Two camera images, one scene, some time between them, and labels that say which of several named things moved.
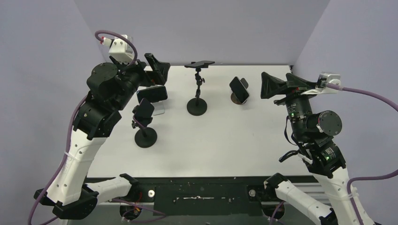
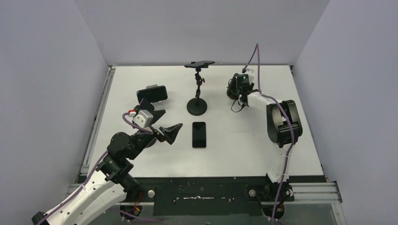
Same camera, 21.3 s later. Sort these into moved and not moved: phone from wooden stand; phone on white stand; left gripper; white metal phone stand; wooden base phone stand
Moved: left gripper; phone from wooden stand; wooden base phone stand
Not moved: white metal phone stand; phone on white stand
